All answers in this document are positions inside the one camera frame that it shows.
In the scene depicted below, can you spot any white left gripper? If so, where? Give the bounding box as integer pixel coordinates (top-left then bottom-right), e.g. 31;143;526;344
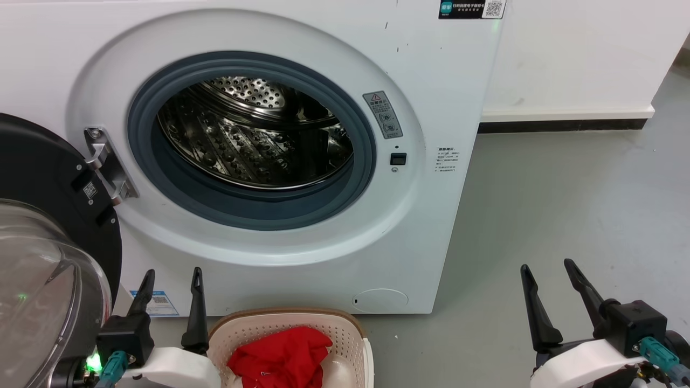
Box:
116;267;222;388

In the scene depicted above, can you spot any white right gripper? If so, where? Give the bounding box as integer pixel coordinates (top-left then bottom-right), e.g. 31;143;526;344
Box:
520;259;646;388

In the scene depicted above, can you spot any red and white garment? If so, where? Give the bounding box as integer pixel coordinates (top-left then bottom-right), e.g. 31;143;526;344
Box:
227;325;346;388

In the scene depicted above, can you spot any metal washing machine door hinge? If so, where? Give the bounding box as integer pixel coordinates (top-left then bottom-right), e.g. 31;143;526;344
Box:
84;127;139;206

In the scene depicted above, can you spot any cream perforated laundry basket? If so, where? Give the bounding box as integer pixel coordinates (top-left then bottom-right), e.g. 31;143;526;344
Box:
208;308;374;388

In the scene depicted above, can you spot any stainless steel washing machine drum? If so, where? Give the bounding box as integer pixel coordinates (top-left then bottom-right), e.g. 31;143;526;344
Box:
157;76;355;190

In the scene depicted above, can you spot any black washer door with glass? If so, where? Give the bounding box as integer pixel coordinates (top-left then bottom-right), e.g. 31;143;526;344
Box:
0;113;123;388

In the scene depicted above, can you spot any blue energy label sticker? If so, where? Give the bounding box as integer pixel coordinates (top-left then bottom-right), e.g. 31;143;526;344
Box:
129;290;180;317

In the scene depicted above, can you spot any grey rubber door gasket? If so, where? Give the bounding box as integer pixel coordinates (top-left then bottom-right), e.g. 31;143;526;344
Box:
127;51;377;231

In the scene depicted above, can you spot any white front-load washing machine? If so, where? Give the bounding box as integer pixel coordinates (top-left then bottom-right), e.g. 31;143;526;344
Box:
0;0;507;316

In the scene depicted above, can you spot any round drain filter cover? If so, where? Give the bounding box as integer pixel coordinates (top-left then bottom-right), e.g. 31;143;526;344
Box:
351;288;409;313

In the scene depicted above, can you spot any grey warning label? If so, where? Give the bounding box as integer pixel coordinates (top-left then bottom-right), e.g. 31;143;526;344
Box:
362;91;404;140

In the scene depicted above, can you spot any teal left camera cable connector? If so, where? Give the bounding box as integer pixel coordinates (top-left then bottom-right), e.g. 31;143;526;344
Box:
99;350;130;388

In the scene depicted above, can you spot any teal camera cable connector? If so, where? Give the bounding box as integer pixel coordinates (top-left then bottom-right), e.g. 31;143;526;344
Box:
640;337;690;384
99;350;130;388

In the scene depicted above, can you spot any teal right camera cable connector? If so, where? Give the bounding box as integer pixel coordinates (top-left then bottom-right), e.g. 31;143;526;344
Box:
640;337;690;384

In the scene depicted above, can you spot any black wall baseboard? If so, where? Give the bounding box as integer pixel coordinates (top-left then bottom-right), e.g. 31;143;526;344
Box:
478;119;647;134

